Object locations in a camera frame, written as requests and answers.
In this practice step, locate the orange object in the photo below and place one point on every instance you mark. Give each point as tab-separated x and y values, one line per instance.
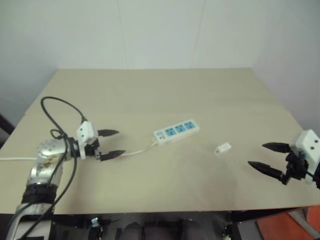
282	227

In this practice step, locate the small white plug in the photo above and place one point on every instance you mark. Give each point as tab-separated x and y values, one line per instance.
222	149

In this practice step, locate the white power strip blue sockets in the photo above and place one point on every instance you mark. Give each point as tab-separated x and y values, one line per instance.
176	131

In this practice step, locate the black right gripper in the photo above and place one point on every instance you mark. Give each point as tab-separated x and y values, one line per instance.
296	166

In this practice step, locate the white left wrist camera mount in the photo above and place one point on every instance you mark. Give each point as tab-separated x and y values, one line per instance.
85	130

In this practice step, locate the black table frame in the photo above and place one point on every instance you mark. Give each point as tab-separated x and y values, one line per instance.
243	231

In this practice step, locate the dark rounded shape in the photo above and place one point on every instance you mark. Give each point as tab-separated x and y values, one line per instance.
133	231

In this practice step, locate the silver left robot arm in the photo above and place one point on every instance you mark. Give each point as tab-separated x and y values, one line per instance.
46	150

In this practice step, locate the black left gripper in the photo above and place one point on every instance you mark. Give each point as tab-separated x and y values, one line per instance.
92	150

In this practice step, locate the dark furniture piece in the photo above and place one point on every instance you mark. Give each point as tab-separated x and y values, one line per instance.
5	130

